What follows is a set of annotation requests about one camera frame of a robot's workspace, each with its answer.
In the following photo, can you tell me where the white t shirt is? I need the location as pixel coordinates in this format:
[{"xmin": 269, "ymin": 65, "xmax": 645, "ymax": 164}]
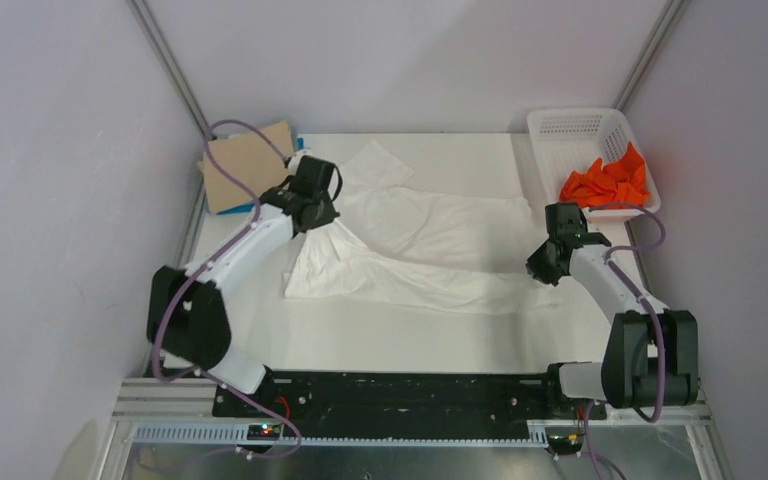
[{"xmin": 284, "ymin": 141, "xmax": 557, "ymax": 315}]

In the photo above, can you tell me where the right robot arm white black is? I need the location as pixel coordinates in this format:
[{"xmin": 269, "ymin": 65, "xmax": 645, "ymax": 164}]
[{"xmin": 526, "ymin": 202, "xmax": 699, "ymax": 423}]

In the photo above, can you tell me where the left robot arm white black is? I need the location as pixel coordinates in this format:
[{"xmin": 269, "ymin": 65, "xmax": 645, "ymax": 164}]
[{"xmin": 146, "ymin": 155, "xmax": 343, "ymax": 416}]

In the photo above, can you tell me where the blue folded t shirt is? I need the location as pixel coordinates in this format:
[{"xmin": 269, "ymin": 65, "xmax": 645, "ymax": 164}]
[{"xmin": 208, "ymin": 137, "xmax": 306, "ymax": 217}]

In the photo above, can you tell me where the orange t shirt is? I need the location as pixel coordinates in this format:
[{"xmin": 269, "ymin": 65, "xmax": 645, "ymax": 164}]
[{"xmin": 559, "ymin": 142, "xmax": 651, "ymax": 209}]

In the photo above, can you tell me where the beige folded t shirt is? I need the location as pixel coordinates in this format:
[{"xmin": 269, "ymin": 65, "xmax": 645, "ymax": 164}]
[{"xmin": 197, "ymin": 119, "xmax": 295, "ymax": 215}]

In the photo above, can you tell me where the white plastic basket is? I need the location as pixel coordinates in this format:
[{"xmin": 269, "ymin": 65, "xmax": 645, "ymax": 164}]
[{"xmin": 527, "ymin": 108, "xmax": 661, "ymax": 222}]

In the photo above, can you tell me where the right circuit board with leds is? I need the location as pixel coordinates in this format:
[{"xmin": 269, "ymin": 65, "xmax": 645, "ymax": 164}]
[{"xmin": 546, "ymin": 433, "xmax": 585, "ymax": 460}]

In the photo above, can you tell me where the circuit board with leds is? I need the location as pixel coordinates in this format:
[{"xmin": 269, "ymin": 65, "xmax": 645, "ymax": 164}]
[
  {"xmin": 246, "ymin": 424, "xmax": 283, "ymax": 442},
  {"xmin": 546, "ymin": 433, "xmax": 585, "ymax": 460}
]

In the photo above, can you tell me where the left circuit board with leds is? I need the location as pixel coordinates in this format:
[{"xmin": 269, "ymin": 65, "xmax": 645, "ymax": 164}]
[{"xmin": 246, "ymin": 424, "xmax": 283, "ymax": 442}]

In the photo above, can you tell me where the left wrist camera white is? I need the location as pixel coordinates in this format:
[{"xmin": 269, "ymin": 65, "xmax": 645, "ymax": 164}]
[{"xmin": 284, "ymin": 149, "xmax": 311, "ymax": 174}]

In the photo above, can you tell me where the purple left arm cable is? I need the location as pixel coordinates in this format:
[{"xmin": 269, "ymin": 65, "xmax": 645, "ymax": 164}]
[{"xmin": 150, "ymin": 119, "xmax": 303, "ymax": 458}]

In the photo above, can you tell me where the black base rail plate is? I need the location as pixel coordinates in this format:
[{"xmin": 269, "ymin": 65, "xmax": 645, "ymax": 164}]
[{"xmin": 251, "ymin": 370, "xmax": 586, "ymax": 440}]

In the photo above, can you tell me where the white toothed cable strip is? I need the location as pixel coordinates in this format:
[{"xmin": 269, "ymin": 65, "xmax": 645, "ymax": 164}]
[{"xmin": 132, "ymin": 422, "xmax": 549, "ymax": 448}]

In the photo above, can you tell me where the aluminium frame rail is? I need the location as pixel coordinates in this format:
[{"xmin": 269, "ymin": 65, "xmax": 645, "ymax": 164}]
[{"xmin": 126, "ymin": 0, "xmax": 209, "ymax": 137}]

